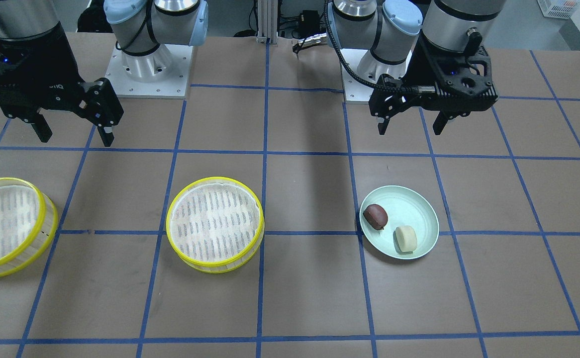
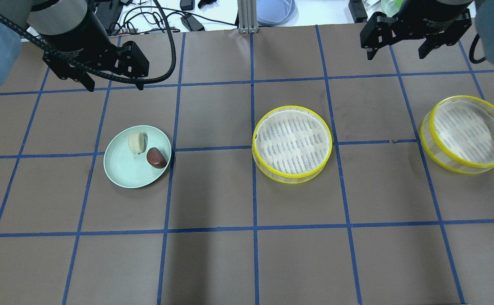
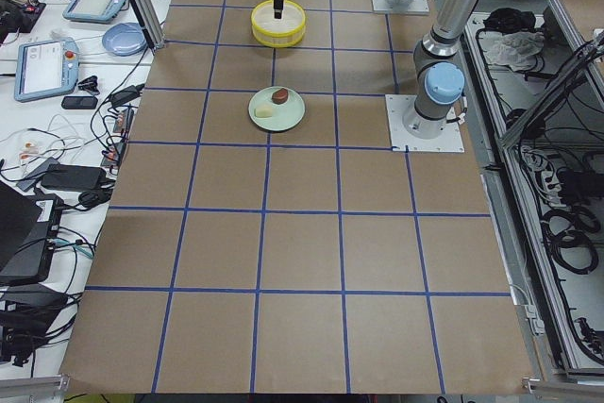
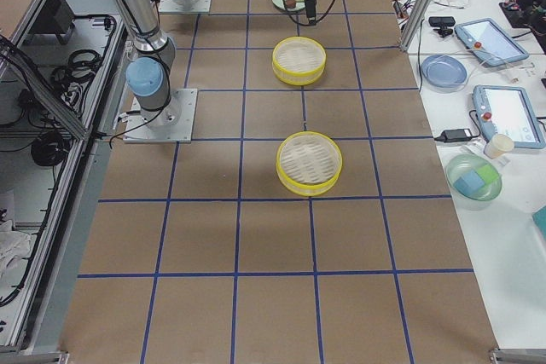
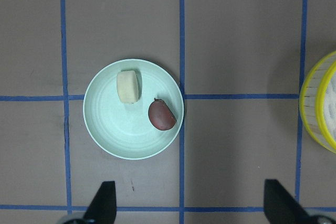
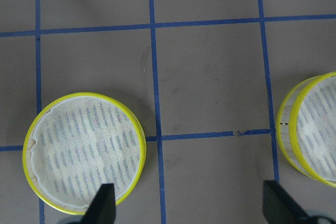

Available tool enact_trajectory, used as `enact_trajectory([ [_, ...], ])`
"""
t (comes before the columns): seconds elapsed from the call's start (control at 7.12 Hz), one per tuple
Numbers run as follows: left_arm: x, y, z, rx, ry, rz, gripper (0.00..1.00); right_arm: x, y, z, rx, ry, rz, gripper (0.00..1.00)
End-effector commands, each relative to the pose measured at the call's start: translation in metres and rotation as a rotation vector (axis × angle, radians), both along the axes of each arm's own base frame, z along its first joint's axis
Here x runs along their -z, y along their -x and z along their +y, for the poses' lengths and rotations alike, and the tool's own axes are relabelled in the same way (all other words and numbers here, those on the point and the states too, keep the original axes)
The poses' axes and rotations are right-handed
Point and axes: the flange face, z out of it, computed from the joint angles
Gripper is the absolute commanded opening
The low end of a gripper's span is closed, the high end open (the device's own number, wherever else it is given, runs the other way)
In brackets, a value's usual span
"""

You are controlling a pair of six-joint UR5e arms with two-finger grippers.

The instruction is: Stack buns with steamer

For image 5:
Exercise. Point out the cream white bun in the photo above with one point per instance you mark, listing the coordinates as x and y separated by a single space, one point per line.
127 86

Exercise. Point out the yellow rimmed steamer centre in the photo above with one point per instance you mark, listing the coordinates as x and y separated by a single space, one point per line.
317 102

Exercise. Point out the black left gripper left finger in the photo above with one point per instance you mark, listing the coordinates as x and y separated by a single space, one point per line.
102 208

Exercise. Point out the mint green plate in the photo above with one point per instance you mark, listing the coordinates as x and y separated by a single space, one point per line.
124 130

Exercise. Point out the dark red bun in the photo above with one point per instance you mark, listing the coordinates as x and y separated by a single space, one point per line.
160 115

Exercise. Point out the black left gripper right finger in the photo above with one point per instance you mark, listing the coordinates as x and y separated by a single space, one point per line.
280 206

